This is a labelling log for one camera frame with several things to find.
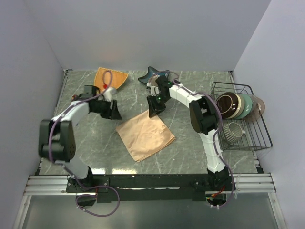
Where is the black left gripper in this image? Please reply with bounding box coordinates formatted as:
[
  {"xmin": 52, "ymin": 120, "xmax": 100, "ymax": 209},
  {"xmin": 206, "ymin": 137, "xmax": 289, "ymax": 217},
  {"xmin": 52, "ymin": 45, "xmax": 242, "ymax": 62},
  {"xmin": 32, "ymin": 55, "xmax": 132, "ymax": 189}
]
[{"xmin": 92, "ymin": 98, "xmax": 122, "ymax": 120}]

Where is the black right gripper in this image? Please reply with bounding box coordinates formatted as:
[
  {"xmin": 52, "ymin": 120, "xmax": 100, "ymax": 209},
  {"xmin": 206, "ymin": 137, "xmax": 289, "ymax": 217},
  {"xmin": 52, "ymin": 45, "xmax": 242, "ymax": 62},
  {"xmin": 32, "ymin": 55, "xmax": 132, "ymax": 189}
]
[{"xmin": 146, "ymin": 93, "xmax": 170, "ymax": 118}]

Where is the peach satin napkin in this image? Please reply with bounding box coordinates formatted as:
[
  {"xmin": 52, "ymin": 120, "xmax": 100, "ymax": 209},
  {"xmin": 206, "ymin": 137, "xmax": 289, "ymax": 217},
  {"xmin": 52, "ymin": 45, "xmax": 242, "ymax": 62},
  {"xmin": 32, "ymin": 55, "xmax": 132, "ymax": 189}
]
[{"xmin": 116, "ymin": 110, "xmax": 176, "ymax": 162}]

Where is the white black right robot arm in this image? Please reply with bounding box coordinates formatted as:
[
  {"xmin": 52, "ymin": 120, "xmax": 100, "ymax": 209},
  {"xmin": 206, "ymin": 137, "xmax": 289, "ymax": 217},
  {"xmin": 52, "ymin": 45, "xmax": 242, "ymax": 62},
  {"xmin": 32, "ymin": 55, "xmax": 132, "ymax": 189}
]
[{"xmin": 147, "ymin": 75, "xmax": 235, "ymax": 190}]

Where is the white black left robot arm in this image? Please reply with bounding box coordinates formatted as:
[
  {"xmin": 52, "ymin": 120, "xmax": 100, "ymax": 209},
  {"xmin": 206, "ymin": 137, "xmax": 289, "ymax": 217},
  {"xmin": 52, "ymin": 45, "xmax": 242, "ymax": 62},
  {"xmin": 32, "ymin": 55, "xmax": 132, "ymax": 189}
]
[{"xmin": 38, "ymin": 85, "xmax": 122, "ymax": 192}]

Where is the blue star-shaped dish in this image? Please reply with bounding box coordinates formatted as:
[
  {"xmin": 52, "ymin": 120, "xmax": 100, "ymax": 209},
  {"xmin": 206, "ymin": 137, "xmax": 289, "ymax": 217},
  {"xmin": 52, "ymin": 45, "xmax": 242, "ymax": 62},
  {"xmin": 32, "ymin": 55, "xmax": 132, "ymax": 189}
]
[{"xmin": 138, "ymin": 66, "xmax": 170, "ymax": 88}]

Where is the orange woven shield tray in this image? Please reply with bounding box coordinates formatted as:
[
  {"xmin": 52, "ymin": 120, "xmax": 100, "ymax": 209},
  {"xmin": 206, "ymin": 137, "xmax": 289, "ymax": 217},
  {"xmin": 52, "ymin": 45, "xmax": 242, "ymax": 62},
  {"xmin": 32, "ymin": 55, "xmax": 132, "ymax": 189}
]
[{"xmin": 94, "ymin": 67, "xmax": 128, "ymax": 91}]

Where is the brown bowl in rack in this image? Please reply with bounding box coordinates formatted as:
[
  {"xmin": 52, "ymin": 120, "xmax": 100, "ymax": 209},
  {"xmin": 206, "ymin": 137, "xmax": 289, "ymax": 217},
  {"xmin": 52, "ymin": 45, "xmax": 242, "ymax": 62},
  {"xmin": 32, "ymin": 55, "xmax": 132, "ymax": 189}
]
[{"xmin": 216, "ymin": 92, "xmax": 242, "ymax": 119}]

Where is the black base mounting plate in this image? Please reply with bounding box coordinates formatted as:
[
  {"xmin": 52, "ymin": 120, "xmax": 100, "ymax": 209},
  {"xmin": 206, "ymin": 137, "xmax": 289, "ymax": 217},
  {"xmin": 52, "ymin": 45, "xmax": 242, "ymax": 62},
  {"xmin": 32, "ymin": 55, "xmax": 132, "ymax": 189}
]
[{"xmin": 66, "ymin": 173, "xmax": 235, "ymax": 203}]

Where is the ribbed grey cup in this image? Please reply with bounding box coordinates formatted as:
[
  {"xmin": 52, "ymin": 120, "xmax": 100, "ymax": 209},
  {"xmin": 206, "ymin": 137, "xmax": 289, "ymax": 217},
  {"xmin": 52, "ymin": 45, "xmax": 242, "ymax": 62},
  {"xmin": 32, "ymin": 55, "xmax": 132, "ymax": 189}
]
[{"xmin": 223, "ymin": 122, "xmax": 245, "ymax": 143}]

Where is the green plate in rack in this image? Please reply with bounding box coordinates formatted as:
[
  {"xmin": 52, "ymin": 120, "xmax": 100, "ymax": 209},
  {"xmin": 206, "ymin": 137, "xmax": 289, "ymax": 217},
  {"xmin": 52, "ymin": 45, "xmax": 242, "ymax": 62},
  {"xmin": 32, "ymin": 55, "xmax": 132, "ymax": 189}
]
[{"xmin": 236, "ymin": 94, "xmax": 253, "ymax": 119}]

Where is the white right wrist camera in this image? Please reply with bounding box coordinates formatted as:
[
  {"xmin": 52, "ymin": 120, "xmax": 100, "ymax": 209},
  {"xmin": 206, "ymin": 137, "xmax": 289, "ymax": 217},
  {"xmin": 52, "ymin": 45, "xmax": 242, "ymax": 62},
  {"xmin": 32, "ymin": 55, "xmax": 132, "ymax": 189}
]
[{"xmin": 146, "ymin": 83, "xmax": 160, "ymax": 96}]

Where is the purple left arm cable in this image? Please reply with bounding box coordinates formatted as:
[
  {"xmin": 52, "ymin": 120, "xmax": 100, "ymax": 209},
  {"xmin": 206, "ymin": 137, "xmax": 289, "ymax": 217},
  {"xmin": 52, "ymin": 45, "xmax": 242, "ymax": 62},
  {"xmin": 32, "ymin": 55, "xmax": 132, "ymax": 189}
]
[{"xmin": 47, "ymin": 70, "xmax": 121, "ymax": 218}]

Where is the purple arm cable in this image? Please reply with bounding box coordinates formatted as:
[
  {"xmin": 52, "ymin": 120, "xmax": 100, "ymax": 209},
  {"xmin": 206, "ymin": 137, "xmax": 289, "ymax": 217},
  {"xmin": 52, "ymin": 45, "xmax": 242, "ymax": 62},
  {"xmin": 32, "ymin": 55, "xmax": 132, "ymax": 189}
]
[
  {"xmin": 47, "ymin": 70, "xmax": 121, "ymax": 218},
  {"xmin": 156, "ymin": 71, "xmax": 235, "ymax": 208}
]

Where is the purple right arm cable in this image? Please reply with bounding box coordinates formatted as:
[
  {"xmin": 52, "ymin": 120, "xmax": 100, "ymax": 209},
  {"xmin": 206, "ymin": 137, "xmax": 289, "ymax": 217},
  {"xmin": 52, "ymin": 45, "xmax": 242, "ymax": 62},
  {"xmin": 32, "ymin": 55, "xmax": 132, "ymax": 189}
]
[{"xmin": 156, "ymin": 71, "xmax": 235, "ymax": 208}]

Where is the black wire dish rack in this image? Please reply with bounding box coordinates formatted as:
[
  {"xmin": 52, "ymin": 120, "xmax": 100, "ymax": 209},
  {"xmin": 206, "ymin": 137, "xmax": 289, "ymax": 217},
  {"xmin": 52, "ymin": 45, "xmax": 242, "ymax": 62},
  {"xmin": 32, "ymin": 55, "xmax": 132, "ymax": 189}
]
[{"xmin": 211, "ymin": 82, "xmax": 273, "ymax": 151}]

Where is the aluminium frame rail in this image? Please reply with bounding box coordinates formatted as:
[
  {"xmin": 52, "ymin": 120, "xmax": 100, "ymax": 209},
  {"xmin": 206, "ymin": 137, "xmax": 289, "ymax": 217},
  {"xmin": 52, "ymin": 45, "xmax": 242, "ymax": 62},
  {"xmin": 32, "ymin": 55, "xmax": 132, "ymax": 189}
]
[{"xmin": 13, "ymin": 173, "xmax": 287, "ymax": 229}]

